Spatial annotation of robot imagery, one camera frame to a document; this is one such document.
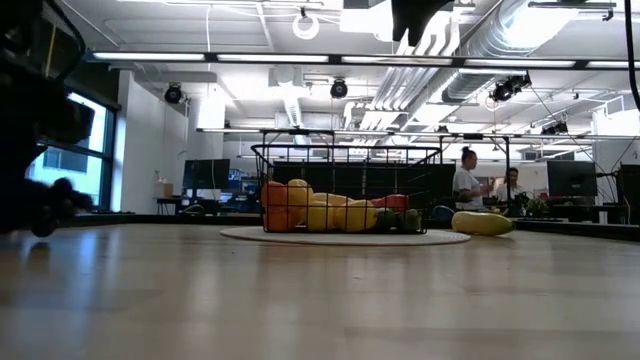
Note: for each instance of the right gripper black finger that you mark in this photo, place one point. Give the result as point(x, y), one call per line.
point(412, 17)

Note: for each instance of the dark grape bunch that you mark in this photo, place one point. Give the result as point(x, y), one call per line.
point(55, 202)

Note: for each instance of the long pink-red chili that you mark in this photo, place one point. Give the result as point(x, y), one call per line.
point(392, 201)

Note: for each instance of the green cucumber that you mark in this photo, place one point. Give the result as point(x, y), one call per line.
point(385, 220)

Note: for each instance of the yellow lemon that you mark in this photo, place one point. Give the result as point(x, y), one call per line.
point(356, 216)

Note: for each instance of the yellow bell pepper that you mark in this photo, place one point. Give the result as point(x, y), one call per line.
point(320, 216)

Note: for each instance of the large orange mango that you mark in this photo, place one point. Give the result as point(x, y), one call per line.
point(277, 220)

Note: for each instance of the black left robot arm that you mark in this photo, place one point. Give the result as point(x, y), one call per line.
point(20, 40)

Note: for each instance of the large window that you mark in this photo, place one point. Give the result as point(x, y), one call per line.
point(75, 170)

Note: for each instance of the black bar with light strips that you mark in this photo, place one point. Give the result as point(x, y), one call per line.
point(335, 59)

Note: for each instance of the small cardboard box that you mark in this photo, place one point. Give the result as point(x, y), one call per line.
point(163, 189)

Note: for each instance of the dark partition panel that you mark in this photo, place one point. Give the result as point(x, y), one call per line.
point(425, 180)

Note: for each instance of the black computer monitor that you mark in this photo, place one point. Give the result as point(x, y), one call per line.
point(206, 174)
point(631, 190)
point(571, 178)

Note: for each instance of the standing person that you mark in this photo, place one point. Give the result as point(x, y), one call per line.
point(465, 185)

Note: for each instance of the seated person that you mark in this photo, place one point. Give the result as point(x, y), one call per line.
point(510, 190)

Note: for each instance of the yellow banana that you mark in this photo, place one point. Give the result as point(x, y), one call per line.
point(482, 224)

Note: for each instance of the small green potted plant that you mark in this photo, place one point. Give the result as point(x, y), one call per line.
point(537, 206)

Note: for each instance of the silver ventilation duct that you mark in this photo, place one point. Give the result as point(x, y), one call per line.
point(510, 30)

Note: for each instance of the black metal rack frame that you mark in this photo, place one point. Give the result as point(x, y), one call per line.
point(507, 170)

